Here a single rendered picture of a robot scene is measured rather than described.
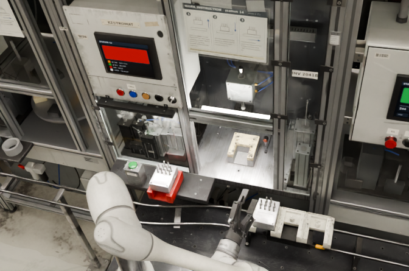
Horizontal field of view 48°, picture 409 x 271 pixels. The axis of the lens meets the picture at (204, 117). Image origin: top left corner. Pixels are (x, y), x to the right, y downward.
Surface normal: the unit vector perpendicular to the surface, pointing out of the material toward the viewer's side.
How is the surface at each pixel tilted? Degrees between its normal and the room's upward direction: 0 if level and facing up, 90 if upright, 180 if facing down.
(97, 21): 90
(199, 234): 0
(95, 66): 90
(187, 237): 0
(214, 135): 0
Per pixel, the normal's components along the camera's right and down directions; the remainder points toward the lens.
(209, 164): -0.10, -0.70
